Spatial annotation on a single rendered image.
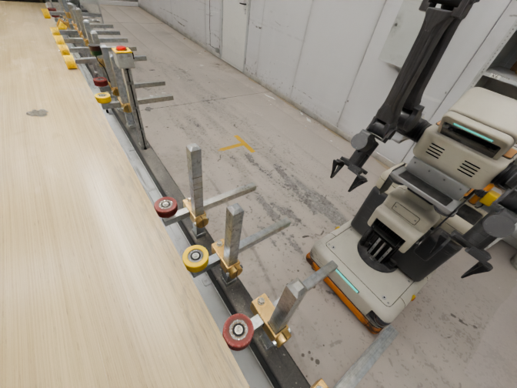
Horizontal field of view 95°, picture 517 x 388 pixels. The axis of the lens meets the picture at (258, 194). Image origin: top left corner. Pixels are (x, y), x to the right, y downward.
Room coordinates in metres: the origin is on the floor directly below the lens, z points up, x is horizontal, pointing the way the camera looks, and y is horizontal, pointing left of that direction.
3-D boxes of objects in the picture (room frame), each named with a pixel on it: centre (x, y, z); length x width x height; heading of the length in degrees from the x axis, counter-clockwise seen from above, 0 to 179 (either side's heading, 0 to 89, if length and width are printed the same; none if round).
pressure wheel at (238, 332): (0.20, -0.01, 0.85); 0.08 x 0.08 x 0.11
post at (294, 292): (0.24, -0.12, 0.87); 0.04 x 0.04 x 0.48; 43
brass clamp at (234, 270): (0.44, 0.07, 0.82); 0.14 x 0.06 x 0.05; 43
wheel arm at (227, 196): (0.70, 0.18, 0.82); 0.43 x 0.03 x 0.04; 133
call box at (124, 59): (1.14, 0.73, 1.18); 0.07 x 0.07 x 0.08; 43
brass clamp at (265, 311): (0.26, -0.10, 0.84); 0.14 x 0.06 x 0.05; 43
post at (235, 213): (0.42, 0.05, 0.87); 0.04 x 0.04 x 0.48; 43
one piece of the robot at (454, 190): (0.80, -0.66, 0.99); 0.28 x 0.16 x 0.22; 43
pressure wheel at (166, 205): (0.56, 0.33, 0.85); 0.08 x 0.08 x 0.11
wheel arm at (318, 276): (0.33, -0.16, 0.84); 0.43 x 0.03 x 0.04; 133
